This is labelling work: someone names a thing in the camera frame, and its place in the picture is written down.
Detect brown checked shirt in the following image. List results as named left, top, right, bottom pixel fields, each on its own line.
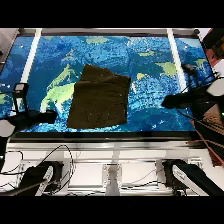
left=191, top=102, right=224, bottom=168

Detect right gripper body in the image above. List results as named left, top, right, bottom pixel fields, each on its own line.
left=161, top=92, right=188, bottom=110

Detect dark brown pants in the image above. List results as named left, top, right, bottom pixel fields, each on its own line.
left=66, top=63, right=132, bottom=130

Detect heap of clothes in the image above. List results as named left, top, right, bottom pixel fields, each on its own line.
left=201, top=28, right=224, bottom=69

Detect silver frame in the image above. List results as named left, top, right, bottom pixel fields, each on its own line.
left=0, top=139, right=224, bottom=197

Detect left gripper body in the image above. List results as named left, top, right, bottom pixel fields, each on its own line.
left=32, top=109, right=59, bottom=126

